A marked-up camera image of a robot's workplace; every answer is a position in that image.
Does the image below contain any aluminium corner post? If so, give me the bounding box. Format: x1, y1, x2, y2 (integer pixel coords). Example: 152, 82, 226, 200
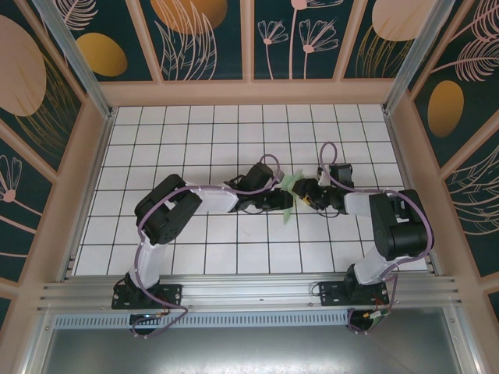
33, 0, 119, 120
383, 0, 454, 116

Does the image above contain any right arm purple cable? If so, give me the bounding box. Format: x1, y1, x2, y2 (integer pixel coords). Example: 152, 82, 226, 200
318, 142, 436, 336

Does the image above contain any thin aluminium side rail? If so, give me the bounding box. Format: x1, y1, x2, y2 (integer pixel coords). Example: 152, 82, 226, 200
381, 104, 444, 276
60, 108, 119, 282

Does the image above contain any long aluminium mounting rail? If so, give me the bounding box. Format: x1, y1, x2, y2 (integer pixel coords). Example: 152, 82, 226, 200
37, 274, 463, 312

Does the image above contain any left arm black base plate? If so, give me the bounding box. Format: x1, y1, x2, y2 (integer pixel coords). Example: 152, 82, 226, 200
111, 283, 184, 311

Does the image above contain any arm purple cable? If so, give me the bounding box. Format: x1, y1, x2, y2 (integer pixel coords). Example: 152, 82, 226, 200
318, 142, 436, 336
134, 153, 284, 340

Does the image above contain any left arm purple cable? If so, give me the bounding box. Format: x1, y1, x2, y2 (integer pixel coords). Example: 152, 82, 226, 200
134, 153, 284, 340

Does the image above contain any slotted grey cable duct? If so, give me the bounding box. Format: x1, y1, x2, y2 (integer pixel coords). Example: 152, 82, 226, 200
52, 309, 352, 330

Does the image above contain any light green cloth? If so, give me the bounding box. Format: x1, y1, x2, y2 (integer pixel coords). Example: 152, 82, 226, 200
280, 170, 308, 226

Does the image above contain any grey metal sheet panel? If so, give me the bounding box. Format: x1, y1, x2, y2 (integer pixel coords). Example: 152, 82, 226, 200
23, 326, 480, 374

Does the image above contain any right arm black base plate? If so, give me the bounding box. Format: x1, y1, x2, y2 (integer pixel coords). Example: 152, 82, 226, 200
318, 280, 391, 309

